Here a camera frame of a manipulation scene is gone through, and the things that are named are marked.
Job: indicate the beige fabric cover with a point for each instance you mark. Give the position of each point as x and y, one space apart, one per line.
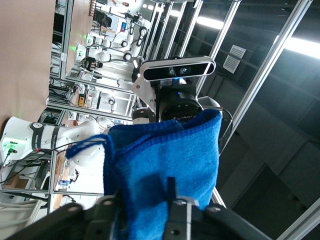
15 217

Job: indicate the brown cardboard box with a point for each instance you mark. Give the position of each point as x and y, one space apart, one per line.
16 180

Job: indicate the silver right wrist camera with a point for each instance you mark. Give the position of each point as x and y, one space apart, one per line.
180 70

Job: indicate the ceiling light strip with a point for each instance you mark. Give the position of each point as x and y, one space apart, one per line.
300 47
210 22

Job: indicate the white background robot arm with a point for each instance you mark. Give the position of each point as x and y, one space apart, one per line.
102 56
138 32
111 101

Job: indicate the blue microfibre towel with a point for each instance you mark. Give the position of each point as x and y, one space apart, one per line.
160 160

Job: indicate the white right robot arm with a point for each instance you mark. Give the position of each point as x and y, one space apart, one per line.
50 140

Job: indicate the aluminium cell frame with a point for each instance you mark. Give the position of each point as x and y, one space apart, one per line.
261 77

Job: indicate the white ceiling vent grille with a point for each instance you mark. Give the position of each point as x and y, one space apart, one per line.
231 64
237 51

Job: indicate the yellow control box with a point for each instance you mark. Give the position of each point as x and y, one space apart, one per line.
81 100

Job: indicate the silver camera mounting bracket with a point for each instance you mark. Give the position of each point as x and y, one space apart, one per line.
143 92

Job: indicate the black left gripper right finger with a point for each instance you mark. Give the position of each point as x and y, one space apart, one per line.
190 222

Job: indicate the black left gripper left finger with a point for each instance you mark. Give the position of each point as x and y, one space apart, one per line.
70 222

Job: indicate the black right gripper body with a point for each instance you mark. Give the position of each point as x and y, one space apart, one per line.
180 105

